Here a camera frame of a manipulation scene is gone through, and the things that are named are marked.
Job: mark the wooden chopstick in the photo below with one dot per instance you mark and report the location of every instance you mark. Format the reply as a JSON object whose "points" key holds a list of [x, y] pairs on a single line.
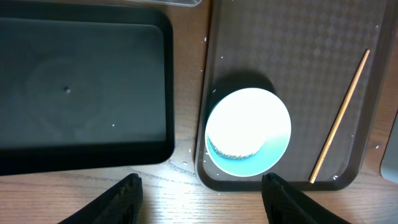
{"points": [[339, 117]]}

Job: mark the light blue small bowl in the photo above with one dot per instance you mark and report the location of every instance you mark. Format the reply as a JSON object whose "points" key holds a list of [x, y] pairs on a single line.
{"points": [[247, 132]]}

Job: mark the grey dishwasher rack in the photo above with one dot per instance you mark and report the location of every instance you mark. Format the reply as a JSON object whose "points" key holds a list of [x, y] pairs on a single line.
{"points": [[388, 168]]}

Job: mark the black plastic tray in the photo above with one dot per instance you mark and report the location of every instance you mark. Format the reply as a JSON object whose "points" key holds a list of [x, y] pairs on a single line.
{"points": [[85, 86]]}

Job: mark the brown serving tray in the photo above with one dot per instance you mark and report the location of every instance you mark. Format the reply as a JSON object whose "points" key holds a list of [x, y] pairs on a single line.
{"points": [[306, 52]]}

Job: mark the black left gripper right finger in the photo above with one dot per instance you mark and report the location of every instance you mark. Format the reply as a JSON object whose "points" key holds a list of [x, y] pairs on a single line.
{"points": [[285, 204]]}

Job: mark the clear plastic waste bin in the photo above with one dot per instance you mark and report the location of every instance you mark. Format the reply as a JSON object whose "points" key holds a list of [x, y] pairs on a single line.
{"points": [[183, 3]]}

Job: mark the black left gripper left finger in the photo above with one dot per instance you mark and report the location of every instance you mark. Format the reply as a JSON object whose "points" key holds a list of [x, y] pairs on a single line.
{"points": [[119, 204]]}

